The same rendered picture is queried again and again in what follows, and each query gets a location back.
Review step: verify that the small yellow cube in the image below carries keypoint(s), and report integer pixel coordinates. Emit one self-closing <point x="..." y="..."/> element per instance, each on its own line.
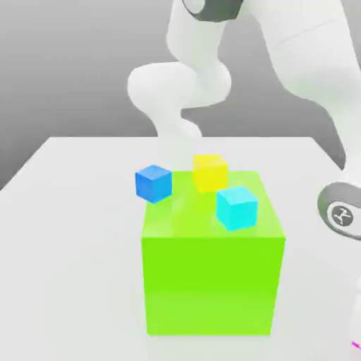
<point x="210" y="173"/>

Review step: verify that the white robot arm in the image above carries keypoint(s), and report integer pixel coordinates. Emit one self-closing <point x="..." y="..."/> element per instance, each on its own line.
<point x="304" y="56"/>

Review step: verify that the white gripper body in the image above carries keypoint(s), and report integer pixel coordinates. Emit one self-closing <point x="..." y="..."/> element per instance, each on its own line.
<point x="357" y="318"/>

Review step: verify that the small blue cube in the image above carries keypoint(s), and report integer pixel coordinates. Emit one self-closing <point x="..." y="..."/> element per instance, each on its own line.
<point x="152" y="183"/>

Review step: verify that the large green box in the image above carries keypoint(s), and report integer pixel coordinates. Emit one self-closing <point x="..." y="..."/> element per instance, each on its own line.
<point x="208" y="282"/>

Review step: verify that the small cyan cube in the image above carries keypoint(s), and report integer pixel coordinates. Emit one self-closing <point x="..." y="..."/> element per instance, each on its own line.
<point x="237" y="208"/>

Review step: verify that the small magenta cube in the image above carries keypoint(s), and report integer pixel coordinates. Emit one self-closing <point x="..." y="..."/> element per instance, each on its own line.
<point x="357" y="345"/>

